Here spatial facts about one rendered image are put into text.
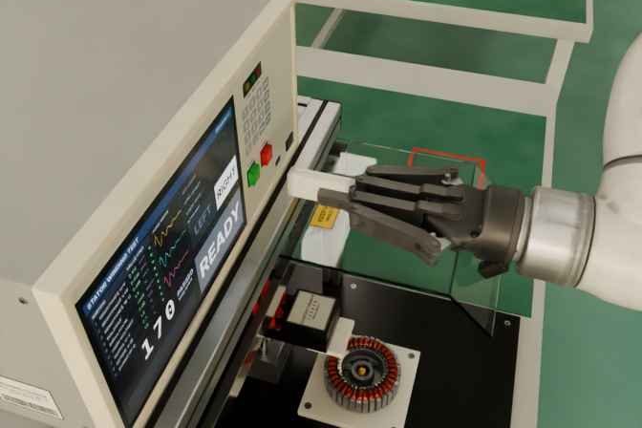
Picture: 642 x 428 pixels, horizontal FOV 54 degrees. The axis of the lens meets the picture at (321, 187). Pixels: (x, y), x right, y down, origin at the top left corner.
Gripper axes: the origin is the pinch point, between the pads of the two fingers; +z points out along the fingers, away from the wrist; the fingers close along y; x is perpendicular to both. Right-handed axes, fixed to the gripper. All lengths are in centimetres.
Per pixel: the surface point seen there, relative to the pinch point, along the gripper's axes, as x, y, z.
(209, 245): -0.1, -11.0, 7.7
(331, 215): -11.7, 7.9, 1.0
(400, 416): -40.1, -0.3, -12.0
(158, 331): -0.1, -21.2, 7.7
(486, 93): -44, 93, -14
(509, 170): -43, 64, -22
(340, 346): -30.2, 1.8, -2.3
